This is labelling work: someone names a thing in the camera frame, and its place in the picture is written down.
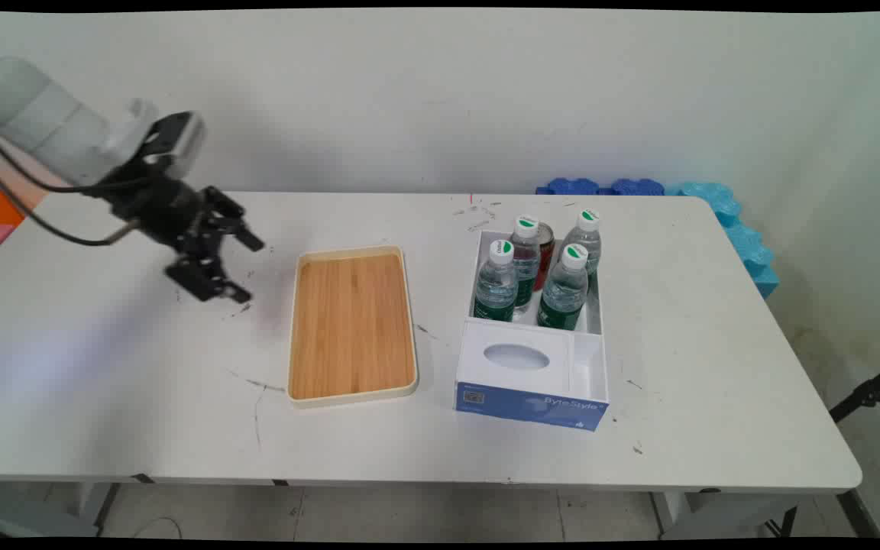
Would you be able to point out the red soda can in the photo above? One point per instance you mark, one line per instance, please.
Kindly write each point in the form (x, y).
(545, 260)

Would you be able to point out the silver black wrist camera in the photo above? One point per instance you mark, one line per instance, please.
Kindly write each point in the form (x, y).
(176, 141)

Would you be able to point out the grey table leg frame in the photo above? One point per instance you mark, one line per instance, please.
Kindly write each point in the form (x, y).
(92, 504)
(715, 516)

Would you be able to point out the wooden tray with cream rim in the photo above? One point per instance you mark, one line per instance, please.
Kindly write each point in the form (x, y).
(352, 325)

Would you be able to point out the white and blue cardboard box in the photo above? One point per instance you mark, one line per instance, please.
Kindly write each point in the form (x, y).
(532, 389)

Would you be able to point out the light blue foam mat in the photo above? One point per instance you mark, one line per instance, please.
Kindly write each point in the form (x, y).
(745, 241)

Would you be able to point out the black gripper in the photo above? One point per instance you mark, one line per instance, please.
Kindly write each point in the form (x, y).
(161, 210)

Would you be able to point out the dark blue foam mat piece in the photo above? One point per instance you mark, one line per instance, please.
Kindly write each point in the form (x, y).
(574, 186)
(637, 186)

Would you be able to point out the black tripod stand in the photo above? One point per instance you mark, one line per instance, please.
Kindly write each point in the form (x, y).
(868, 393)

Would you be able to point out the green label water bottle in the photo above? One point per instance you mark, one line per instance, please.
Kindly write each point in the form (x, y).
(564, 294)
(526, 252)
(496, 286)
(585, 237)

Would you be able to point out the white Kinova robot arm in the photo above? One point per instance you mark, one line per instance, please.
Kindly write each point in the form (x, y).
(35, 114)

